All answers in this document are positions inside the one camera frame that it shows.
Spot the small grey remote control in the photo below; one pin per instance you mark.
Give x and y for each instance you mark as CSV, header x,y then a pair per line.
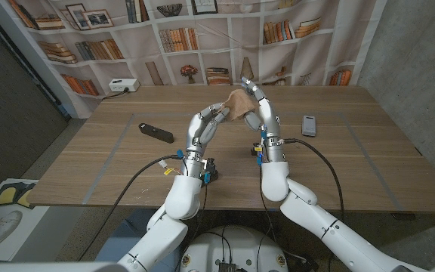
x,y
309,126

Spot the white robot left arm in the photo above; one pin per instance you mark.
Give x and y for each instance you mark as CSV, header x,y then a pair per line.
x,y
179,200

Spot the black power brick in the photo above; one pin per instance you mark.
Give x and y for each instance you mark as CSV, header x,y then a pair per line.
x,y
308,264

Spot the white power strip box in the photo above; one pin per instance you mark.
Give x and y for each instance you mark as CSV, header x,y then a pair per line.
x,y
124,85

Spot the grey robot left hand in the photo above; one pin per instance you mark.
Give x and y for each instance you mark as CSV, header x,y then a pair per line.
x,y
198,132

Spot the white sneaker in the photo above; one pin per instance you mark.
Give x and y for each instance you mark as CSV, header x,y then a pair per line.
x,y
4,224

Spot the black yellow floor marker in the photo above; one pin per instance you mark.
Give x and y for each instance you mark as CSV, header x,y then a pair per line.
x,y
6,194

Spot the printed bookshelf backdrop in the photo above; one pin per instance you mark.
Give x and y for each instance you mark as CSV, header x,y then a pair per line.
x,y
240,38

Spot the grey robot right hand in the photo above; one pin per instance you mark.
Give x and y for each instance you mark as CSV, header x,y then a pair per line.
x,y
270,117

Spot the tan adhesive wrap roll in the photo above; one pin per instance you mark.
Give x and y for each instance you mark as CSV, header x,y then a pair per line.
x,y
238,104

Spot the white floor mat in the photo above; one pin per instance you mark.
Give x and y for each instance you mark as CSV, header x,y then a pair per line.
x,y
32,226

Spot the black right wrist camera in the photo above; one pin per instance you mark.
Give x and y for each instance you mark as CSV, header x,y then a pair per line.
x,y
256,149

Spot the long black TV remote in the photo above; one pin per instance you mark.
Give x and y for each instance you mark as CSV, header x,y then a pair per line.
x,y
156,133

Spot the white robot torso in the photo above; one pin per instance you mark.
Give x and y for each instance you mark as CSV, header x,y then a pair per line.
x,y
236,249

